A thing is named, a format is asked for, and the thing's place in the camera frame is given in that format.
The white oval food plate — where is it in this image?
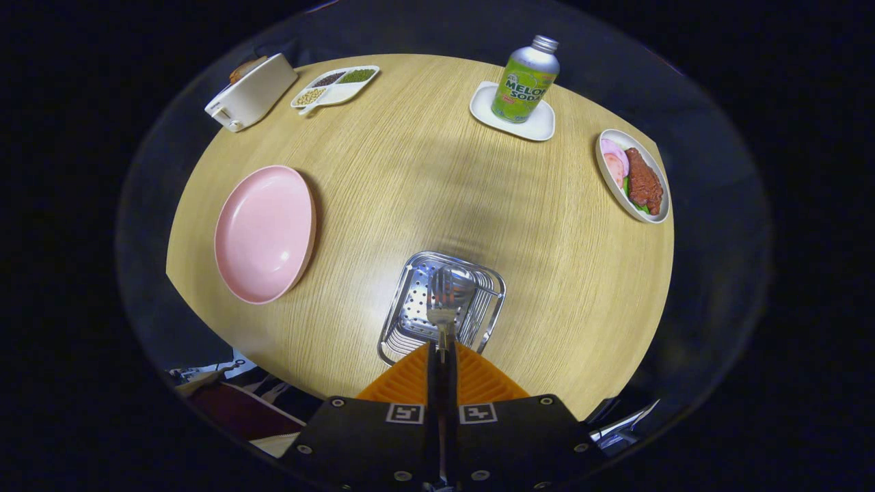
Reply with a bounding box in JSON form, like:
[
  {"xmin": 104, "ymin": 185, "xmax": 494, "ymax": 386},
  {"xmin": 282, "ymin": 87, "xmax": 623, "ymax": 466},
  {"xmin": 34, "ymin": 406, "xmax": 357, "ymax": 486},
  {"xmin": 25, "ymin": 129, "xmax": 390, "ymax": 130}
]
[{"xmin": 595, "ymin": 128, "xmax": 671, "ymax": 225}]

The dark red cloth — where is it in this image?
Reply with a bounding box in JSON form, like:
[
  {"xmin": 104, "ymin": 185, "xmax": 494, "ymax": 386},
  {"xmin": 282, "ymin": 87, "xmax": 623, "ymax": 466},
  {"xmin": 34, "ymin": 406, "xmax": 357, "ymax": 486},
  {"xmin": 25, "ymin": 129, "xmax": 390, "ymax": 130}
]
[{"xmin": 188, "ymin": 383, "xmax": 306, "ymax": 443}]

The shiny metal frame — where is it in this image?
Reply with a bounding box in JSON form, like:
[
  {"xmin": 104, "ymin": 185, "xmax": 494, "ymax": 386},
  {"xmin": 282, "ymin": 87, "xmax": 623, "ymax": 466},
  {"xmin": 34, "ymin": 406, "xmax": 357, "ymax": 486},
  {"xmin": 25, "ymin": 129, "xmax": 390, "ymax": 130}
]
[{"xmin": 589, "ymin": 400, "xmax": 661, "ymax": 453}]

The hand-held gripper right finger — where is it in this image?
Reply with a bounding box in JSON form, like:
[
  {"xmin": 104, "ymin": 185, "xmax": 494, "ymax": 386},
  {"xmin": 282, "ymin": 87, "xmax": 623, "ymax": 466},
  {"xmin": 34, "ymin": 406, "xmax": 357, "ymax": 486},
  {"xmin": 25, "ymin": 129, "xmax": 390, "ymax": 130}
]
[{"xmin": 446, "ymin": 342, "xmax": 606, "ymax": 491}]

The green label silver drink bottle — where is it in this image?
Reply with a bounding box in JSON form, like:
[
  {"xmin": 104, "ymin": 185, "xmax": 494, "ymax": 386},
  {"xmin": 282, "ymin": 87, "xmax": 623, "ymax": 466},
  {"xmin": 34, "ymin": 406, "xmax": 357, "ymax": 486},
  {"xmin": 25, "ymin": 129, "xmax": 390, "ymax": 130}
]
[{"xmin": 491, "ymin": 35, "xmax": 561, "ymax": 124}]

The wooden handle metal fork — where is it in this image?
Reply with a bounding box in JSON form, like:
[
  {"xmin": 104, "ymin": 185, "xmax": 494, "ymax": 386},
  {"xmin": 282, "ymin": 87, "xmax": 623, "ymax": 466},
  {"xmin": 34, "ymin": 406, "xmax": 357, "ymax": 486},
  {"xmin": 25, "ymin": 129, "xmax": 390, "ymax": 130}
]
[{"xmin": 427, "ymin": 268, "xmax": 459, "ymax": 364}]

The perforated metal basket tray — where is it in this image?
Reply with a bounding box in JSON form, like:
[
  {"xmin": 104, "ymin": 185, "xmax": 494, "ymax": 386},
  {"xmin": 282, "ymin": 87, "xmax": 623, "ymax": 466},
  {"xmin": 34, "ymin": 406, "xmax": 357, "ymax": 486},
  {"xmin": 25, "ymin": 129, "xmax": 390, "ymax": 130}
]
[{"xmin": 377, "ymin": 251, "xmax": 507, "ymax": 366}]

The green lettuce leaf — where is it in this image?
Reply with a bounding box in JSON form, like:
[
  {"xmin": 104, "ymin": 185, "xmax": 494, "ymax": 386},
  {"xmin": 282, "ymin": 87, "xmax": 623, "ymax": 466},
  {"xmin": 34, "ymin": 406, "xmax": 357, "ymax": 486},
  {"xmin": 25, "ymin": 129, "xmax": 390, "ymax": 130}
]
[{"xmin": 622, "ymin": 178, "xmax": 651, "ymax": 214}]

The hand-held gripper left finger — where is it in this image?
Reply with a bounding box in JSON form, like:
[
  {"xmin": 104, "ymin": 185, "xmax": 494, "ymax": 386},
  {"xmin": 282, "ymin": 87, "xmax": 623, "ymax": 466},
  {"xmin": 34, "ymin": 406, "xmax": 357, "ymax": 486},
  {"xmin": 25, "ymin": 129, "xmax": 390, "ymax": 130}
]
[{"xmin": 280, "ymin": 342, "xmax": 438, "ymax": 490}]

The white square coaster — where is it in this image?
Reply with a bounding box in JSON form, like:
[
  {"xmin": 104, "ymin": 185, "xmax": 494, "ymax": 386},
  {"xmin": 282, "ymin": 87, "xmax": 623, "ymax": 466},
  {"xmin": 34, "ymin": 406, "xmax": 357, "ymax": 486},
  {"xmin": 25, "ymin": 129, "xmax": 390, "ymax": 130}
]
[{"xmin": 469, "ymin": 81, "xmax": 556, "ymax": 142}]

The cream white toaster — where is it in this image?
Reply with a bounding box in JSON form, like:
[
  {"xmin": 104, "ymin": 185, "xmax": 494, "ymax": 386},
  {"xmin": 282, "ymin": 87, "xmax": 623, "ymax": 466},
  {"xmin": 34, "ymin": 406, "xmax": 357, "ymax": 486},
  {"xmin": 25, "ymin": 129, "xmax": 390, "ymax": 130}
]
[{"xmin": 204, "ymin": 53, "xmax": 299, "ymax": 133}]

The white divided snack dish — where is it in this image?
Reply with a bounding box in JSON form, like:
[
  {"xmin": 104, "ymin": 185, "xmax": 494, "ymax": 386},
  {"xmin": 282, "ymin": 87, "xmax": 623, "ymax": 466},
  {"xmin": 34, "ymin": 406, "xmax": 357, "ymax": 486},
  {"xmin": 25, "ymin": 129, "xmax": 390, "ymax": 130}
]
[{"xmin": 291, "ymin": 65, "xmax": 381, "ymax": 115}]

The brown fried meat piece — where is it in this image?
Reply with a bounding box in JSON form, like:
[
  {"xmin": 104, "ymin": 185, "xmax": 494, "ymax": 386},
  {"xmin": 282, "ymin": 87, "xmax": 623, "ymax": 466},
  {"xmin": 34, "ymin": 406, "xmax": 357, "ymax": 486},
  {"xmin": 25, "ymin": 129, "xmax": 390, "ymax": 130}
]
[{"xmin": 624, "ymin": 148, "xmax": 664, "ymax": 216}]

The brown toast slice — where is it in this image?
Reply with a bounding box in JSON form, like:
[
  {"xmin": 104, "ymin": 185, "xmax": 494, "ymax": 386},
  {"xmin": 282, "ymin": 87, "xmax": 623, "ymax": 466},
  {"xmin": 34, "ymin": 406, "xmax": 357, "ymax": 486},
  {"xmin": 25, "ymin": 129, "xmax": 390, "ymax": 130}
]
[{"xmin": 229, "ymin": 56, "xmax": 269, "ymax": 84}]

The pink round plate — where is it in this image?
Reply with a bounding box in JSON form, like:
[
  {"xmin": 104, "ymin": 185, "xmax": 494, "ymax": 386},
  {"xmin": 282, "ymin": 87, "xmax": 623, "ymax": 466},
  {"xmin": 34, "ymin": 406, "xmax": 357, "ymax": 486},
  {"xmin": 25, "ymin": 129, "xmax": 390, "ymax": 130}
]
[{"xmin": 214, "ymin": 165, "xmax": 317, "ymax": 305}]

